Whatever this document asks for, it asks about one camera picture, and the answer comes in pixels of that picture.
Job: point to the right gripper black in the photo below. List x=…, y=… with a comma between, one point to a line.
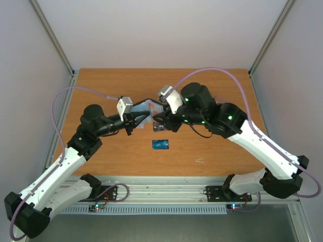
x=169, y=121

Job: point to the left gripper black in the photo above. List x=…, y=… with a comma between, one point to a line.
x=130, y=121

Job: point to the black VIP credit card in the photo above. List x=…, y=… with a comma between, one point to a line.
x=157, y=127

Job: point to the blue credit card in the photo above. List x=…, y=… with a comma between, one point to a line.
x=160, y=144

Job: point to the red white credit card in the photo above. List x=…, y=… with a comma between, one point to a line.
x=155, y=108

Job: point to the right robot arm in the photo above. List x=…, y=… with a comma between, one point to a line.
x=194, y=105

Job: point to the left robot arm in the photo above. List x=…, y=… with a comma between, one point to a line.
x=31, y=210

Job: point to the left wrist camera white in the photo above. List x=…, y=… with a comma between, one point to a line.
x=124, y=106

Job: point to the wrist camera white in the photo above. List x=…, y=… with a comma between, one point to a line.
x=124, y=106
x=172, y=97

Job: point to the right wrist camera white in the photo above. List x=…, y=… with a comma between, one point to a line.
x=172, y=97

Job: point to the aluminium rail frame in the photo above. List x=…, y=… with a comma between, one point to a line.
x=142, y=190

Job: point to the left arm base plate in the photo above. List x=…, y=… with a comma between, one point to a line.
x=108, y=194

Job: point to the grey slotted cable duct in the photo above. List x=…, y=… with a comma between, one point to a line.
x=152, y=209

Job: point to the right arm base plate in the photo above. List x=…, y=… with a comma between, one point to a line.
x=216, y=194

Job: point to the left corner aluminium post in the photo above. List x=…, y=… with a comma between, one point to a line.
x=49, y=31

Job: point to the corner aluminium post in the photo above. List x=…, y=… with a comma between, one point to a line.
x=49, y=31
x=287, y=8

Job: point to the right corner aluminium post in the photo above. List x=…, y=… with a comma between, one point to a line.
x=287, y=8

